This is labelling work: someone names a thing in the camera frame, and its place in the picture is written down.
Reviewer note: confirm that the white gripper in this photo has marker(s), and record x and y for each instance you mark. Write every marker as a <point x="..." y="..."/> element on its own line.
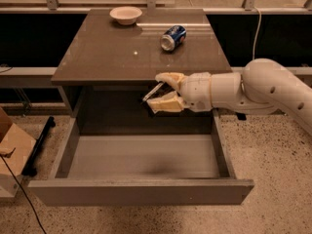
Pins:
<point x="196" y="90"/>

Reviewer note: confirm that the black rxbar chocolate wrapper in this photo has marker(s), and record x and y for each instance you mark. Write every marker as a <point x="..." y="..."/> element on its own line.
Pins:
<point x="158" y="91"/>

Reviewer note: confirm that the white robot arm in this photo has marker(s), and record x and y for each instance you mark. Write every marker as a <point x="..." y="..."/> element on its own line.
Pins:
<point x="263" y="87"/>

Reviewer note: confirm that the grey cabinet with counter top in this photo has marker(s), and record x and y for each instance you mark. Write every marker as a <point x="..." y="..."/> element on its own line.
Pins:
<point x="108" y="68"/>

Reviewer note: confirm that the grey open top drawer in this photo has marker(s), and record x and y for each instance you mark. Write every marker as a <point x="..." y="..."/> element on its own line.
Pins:
<point x="115" y="153"/>

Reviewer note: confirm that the blue crushed soda can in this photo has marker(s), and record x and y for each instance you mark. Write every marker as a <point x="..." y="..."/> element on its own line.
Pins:
<point x="172" y="38"/>

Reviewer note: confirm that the white paper bowl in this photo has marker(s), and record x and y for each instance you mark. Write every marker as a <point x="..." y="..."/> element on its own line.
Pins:
<point x="126" y="15"/>

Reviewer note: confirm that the black bar on floor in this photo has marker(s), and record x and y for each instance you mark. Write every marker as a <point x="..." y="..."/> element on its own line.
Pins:
<point x="29" y="169"/>

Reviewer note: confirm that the cardboard box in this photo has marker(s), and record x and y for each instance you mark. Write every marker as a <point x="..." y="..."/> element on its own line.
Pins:
<point x="16" y="142"/>

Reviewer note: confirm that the white box on floor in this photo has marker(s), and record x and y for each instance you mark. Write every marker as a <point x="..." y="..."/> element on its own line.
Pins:
<point x="9" y="186"/>

